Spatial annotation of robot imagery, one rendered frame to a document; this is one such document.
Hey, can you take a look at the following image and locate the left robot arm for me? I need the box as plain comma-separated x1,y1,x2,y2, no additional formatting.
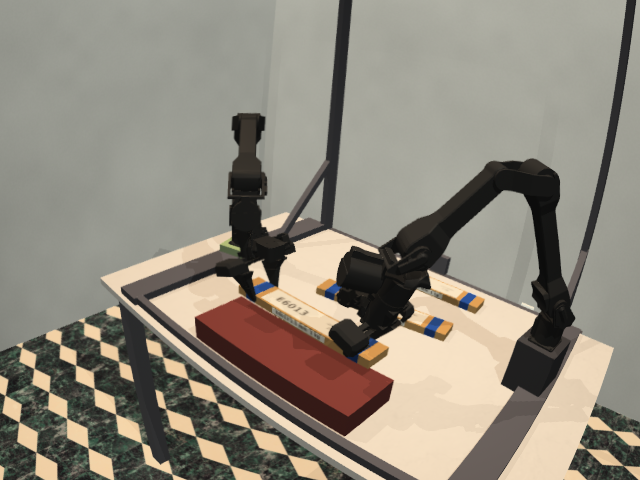
336,158,575,352

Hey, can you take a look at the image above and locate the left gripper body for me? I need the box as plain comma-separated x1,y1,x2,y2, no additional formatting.
328,292,415,357

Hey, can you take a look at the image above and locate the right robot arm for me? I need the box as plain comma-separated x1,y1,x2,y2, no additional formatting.
227,113,290,263

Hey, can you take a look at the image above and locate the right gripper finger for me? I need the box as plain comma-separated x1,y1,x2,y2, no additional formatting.
233,271,257,302
262,256,287,287

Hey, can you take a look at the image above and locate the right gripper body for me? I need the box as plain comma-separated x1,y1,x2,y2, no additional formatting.
215,223,296,277

